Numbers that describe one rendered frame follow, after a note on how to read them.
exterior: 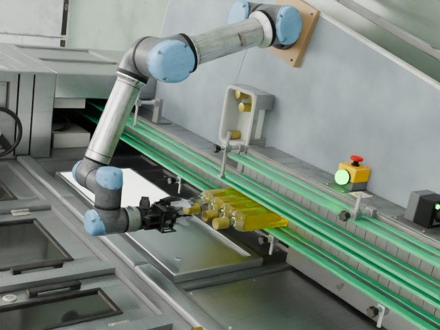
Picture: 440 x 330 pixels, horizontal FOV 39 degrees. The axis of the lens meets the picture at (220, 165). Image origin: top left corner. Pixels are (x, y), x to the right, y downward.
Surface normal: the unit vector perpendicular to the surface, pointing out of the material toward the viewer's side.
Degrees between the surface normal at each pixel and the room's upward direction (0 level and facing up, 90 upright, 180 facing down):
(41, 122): 90
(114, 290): 90
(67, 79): 90
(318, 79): 0
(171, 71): 82
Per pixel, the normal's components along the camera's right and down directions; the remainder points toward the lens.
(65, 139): 0.59, 0.33
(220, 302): 0.16, -0.94
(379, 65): -0.80, 0.05
